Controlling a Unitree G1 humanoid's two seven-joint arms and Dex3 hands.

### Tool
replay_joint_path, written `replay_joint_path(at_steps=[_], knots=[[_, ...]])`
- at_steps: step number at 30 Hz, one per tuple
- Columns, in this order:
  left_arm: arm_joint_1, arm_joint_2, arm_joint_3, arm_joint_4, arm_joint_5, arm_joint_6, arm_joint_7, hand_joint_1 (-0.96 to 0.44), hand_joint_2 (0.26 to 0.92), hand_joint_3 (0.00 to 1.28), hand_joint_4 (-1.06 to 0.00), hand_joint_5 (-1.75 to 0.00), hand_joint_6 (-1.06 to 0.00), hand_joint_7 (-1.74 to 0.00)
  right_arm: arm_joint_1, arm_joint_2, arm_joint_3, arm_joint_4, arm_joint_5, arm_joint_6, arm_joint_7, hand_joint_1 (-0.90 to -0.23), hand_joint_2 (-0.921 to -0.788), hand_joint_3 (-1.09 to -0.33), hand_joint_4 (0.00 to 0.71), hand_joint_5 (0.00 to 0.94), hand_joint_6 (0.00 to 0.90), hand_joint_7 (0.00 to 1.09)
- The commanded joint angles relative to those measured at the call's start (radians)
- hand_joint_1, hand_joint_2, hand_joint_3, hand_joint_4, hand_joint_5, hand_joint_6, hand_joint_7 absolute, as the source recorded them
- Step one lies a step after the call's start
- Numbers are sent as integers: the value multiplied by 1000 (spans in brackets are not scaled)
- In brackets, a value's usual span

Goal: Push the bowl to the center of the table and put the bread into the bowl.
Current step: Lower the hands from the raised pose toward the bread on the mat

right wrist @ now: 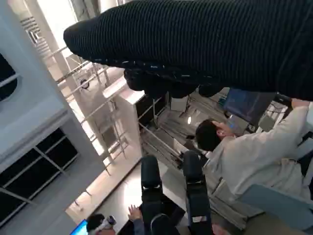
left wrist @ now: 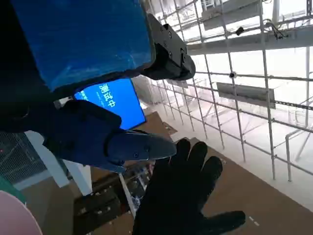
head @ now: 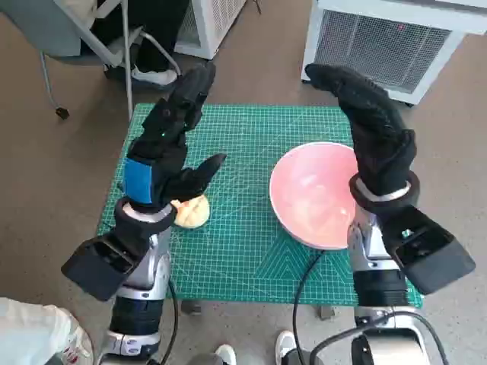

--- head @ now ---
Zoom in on green cutting mat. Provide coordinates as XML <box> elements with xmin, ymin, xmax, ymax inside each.
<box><xmin>97</xmin><ymin>103</ymin><xmax>424</xmax><ymax>308</ymax></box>

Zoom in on person with white shoes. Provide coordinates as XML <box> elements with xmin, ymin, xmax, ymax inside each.
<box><xmin>186</xmin><ymin>329</ymin><xmax>305</xmax><ymax>365</ymax></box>

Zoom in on looped black right arm cable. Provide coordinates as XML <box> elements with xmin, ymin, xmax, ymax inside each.
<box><xmin>308</xmin><ymin>308</ymin><xmax>433</xmax><ymax>365</ymax></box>

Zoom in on pink bowl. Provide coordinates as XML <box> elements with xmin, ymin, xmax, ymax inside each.
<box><xmin>269</xmin><ymin>141</ymin><xmax>362</xmax><ymax>251</ymax></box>

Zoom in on round toy bread bun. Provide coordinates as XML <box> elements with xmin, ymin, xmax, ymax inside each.
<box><xmin>170</xmin><ymin>194</ymin><xmax>211</xmax><ymax>229</ymax></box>

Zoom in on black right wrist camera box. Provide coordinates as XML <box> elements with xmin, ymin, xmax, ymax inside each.
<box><xmin>382</xmin><ymin>205</ymin><xmax>476</xmax><ymax>296</ymax></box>

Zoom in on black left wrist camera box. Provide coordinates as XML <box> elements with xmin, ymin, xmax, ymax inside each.
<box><xmin>60</xmin><ymin>233</ymin><xmax>148</xmax><ymax>302</ymax></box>

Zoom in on seated person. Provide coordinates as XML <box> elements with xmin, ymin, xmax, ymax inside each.
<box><xmin>89</xmin><ymin>0</ymin><xmax>191</xmax><ymax>87</ymax></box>

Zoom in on small white grille cabinet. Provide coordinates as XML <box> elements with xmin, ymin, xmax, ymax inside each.
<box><xmin>173</xmin><ymin>0</ymin><xmax>248</xmax><ymax>61</ymax></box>

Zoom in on grey metal chair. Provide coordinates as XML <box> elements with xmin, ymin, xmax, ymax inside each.
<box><xmin>0</xmin><ymin>0</ymin><xmax>182</xmax><ymax>122</ymax></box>

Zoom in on long black right arm cable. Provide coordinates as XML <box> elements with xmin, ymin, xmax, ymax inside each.
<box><xmin>291</xmin><ymin>252</ymin><xmax>328</xmax><ymax>365</ymax></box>

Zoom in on large white grille cabinet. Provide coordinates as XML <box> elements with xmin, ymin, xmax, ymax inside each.
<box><xmin>300</xmin><ymin>0</ymin><xmax>487</xmax><ymax>106</ymax></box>

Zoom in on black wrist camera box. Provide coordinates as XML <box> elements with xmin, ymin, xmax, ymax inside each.
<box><xmin>382</xmin><ymin>205</ymin><xmax>476</xmax><ymax>296</ymax></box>
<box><xmin>60</xmin><ymin>233</ymin><xmax>148</xmax><ymax>302</ymax></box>

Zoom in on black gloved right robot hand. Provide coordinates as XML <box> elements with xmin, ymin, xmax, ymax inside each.
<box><xmin>305</xmin><ymin>63</ymin><xmax>417</xmax><ymax>198</ymax></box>

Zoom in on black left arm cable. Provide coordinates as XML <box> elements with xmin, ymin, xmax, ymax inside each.
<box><xmin>166</xmin><ymin>280</ymin><xmax>180</xmax><ymax>365</ymax></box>

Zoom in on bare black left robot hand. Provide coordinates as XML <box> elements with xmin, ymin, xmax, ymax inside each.
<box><xmin>120</xmin><ymin>62</ymin><xmax>228</xmax><ymax>209</ymax></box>

